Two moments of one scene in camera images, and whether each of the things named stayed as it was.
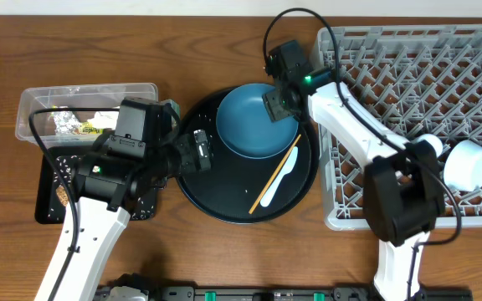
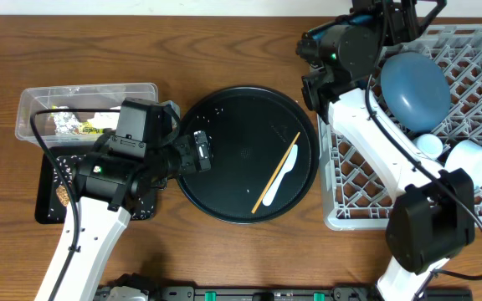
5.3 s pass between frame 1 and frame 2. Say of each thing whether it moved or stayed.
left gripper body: stayed
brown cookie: stayed
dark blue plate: moved
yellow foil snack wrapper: stayed
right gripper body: moved
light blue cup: stayed
